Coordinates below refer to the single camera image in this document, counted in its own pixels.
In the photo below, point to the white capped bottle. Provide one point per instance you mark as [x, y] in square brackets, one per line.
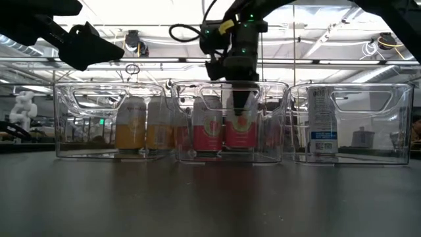
[160, 130]

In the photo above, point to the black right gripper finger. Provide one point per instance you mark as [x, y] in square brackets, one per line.
[242, 98]

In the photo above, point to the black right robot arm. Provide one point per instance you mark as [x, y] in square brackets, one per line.
[404, 26]

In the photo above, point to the blue and white soda can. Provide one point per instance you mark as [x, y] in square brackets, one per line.
[323, 125]

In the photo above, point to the thin vertical rod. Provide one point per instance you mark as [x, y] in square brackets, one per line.
[293, 42]

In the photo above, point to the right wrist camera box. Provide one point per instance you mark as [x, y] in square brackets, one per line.
[215, 70]

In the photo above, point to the grey machine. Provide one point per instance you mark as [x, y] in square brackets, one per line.
[362, 138]

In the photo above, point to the short black frame brace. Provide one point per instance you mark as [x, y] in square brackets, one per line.
[13, 130]

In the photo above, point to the black table frame rim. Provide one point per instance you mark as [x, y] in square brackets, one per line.
[26, 147]

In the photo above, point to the clear plastic bin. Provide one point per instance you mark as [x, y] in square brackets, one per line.
[378, 131]
[269, 98]
[82, 108]

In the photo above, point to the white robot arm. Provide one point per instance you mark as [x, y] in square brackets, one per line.
[23, 108]

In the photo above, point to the pink bottle with white cap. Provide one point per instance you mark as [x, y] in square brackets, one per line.
[207, 131]

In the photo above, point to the black hanging device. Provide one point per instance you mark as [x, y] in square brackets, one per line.
[135, 41]
[385, 41]

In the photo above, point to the orange and white soda can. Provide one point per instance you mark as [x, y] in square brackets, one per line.
[131, 131]

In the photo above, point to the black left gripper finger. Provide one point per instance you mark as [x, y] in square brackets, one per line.
[112, 54]

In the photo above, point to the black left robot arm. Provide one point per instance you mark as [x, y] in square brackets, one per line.
[26, 23]

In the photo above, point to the horizontal overhead frame bar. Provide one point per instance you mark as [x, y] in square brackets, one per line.
[98, 60]

